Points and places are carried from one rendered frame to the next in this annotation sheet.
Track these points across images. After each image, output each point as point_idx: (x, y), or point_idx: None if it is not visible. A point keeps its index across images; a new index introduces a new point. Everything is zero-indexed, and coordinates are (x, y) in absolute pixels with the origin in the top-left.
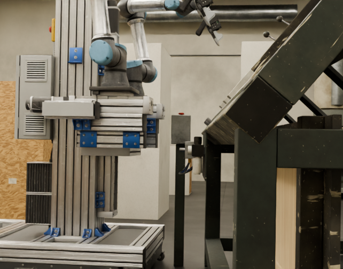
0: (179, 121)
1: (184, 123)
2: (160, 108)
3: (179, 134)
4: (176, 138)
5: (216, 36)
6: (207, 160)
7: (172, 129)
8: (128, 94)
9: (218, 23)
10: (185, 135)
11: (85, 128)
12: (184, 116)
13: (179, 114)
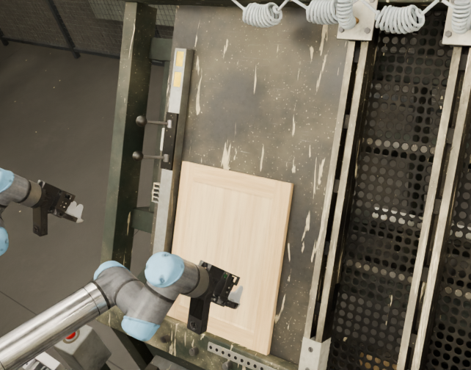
0: (85, 349)
1: (92, 344)
2: (62, 369)
3: (95, 360)
4: (95, 368)
5: (74, 214)
6: (133, 343)
7: (84, 365)
8: None
9: (67, 196)
10: (101, 352)
11: None
12: (86, 338)
13: (71, 338)
